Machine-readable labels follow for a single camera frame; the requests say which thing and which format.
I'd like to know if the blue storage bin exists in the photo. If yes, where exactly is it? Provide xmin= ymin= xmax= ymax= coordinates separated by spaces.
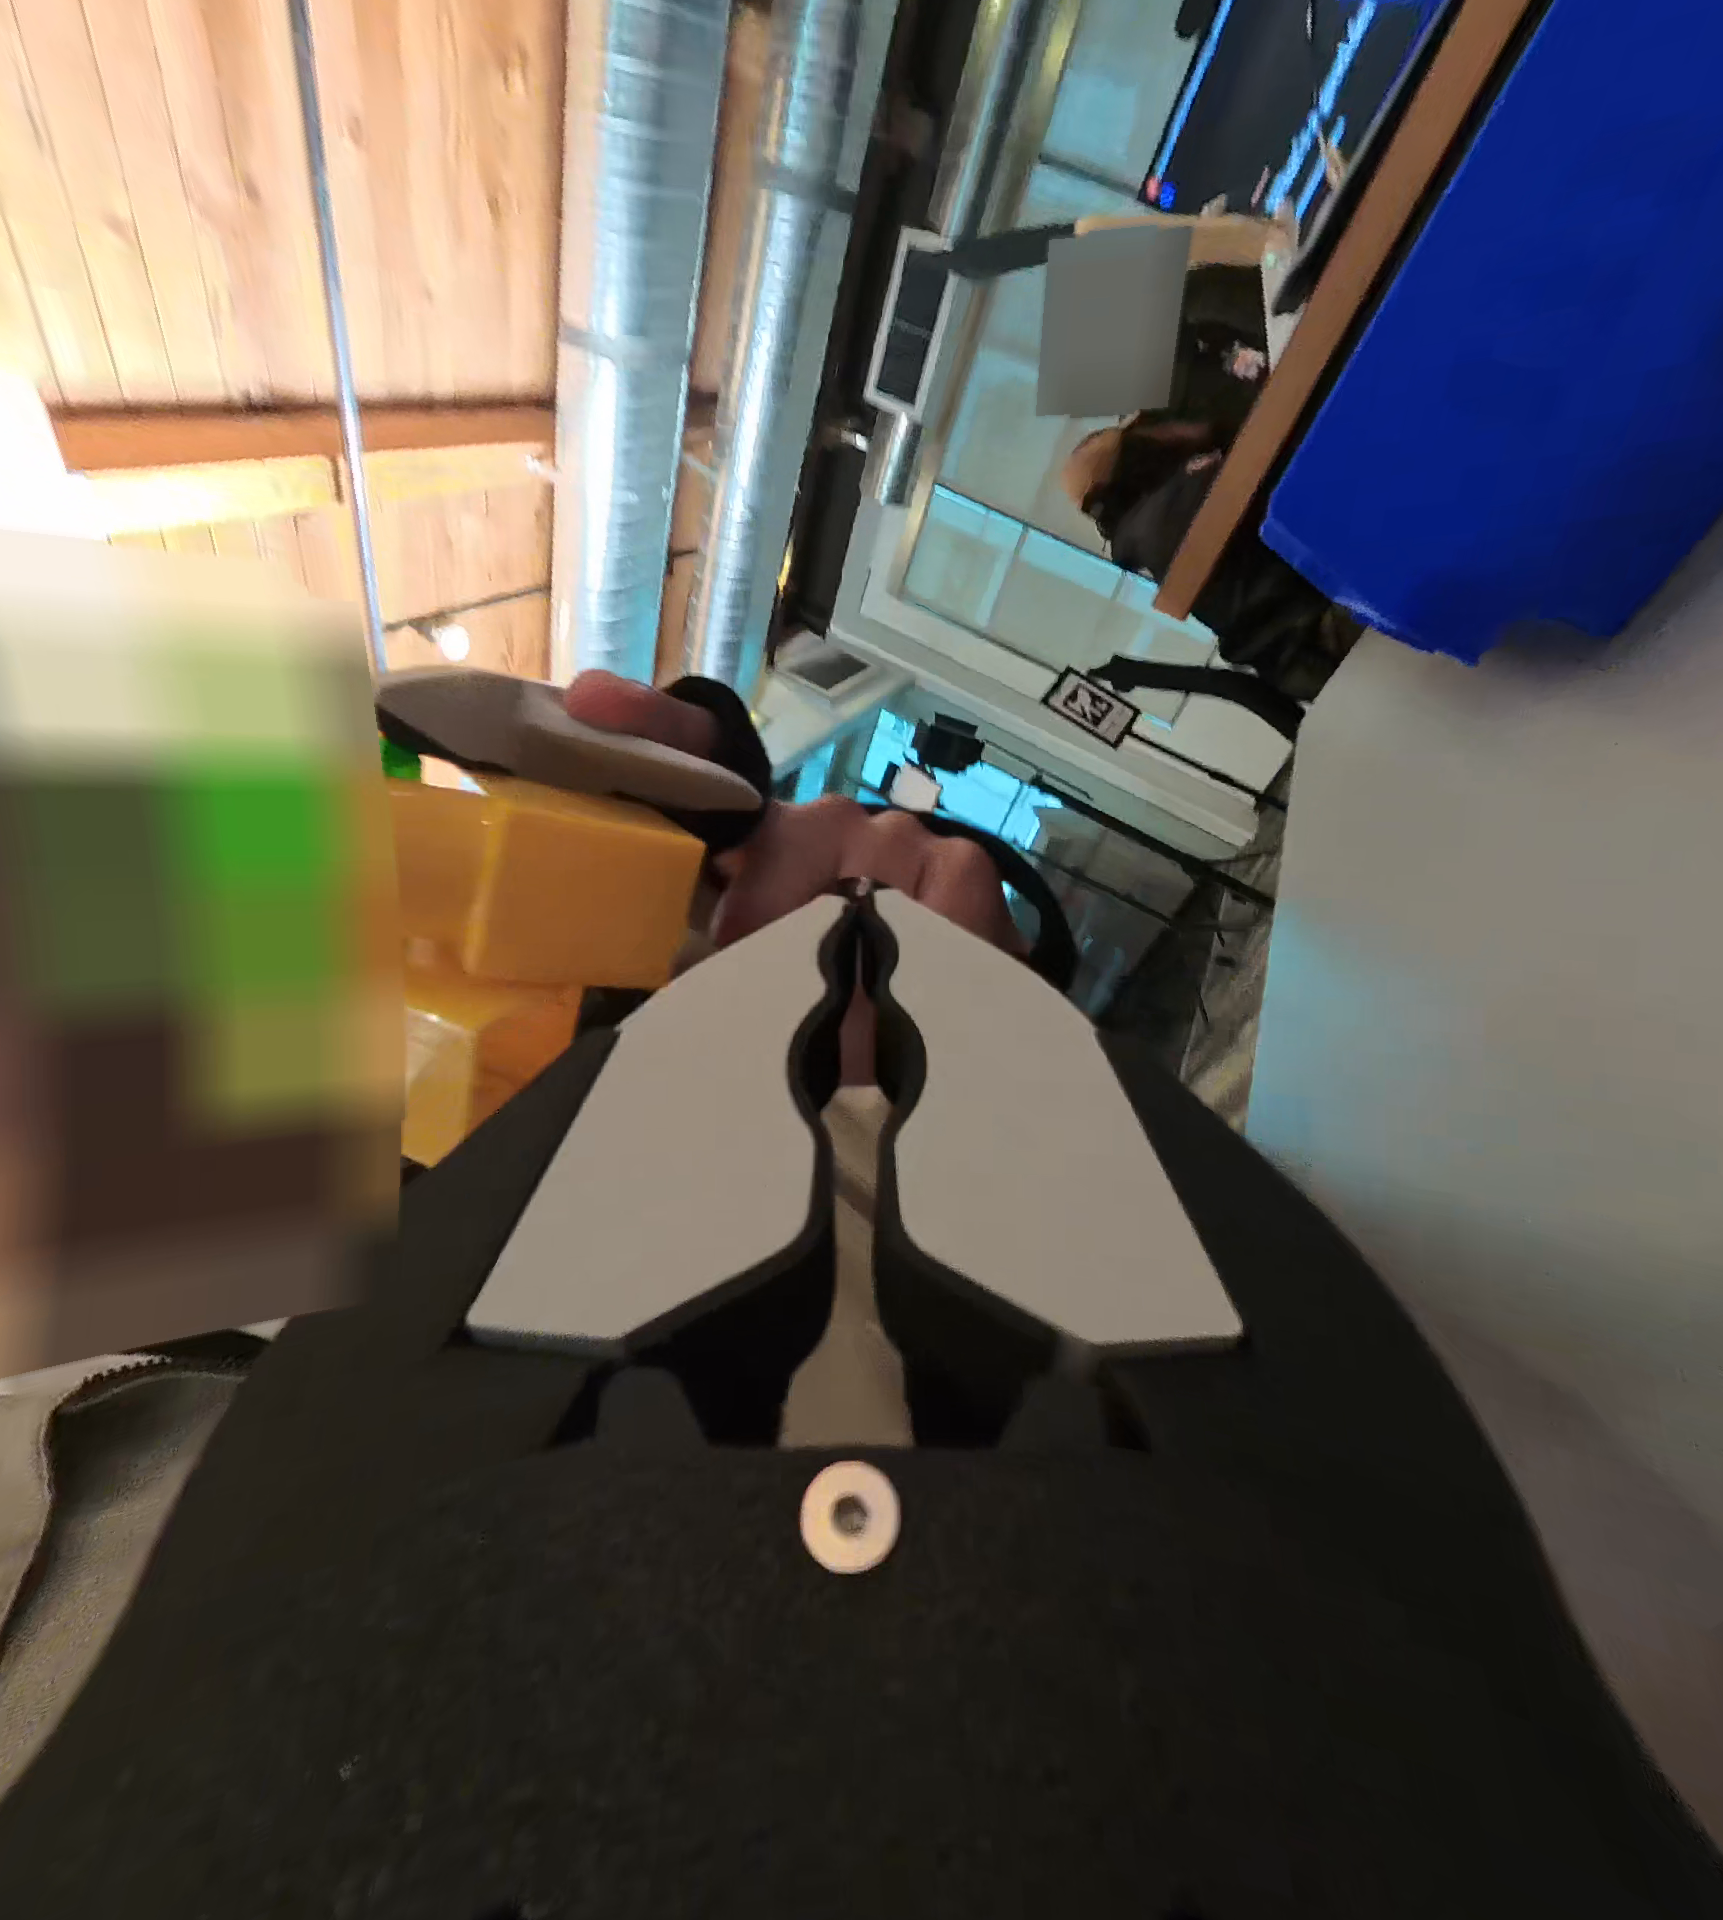
xmin=1255 ymin=0 xmax=1723 ymax=669

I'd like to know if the orange mega block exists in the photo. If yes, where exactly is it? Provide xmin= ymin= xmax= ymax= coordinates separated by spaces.
xmin=393 ymin=972 xmax=599 ymax=1176
xmin=387 ymin=773 xmax=709 ymax=997

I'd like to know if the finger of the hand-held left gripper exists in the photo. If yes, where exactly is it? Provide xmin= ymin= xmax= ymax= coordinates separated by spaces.
xmin=373 ymin=666 xmax=773 ymax=849

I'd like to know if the silver ventilation duct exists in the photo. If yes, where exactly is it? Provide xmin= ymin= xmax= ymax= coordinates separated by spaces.
xmin=553 ymin=0 xmax=731 ymax=690
xmin=685 ymin=0 xmax=865 ymax=696

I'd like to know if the dark display screen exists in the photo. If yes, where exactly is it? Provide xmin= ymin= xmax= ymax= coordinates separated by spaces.
xmin=1143 ymin=0 xmax=1465 ymax=223

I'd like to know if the black and white marker sign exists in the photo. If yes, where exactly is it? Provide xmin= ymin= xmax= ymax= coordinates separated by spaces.
xmin=1045 ymin=658 xmax=1141 ymax=746

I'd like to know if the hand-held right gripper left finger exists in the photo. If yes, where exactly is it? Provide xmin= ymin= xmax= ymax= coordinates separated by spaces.
xmin=459 ymin=893 xmax=859 ymax=1374

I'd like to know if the person's left hand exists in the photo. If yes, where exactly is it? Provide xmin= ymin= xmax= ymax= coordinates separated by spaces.
xmin=565 ymin=666 xmax=1037 ymax=969

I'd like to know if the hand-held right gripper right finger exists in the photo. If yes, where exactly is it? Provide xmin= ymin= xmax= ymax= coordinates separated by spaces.
xmin=859 ymin=888 xmax=1249 ymax=1380

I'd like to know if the person's beige jacket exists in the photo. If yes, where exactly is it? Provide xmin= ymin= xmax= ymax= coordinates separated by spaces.
xmin=0 ymin=1320 xmax=269 ymax=1819

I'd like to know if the wooden table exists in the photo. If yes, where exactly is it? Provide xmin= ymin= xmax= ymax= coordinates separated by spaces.
xmin=1153 ymin=0 xmax=1555 ymax=621

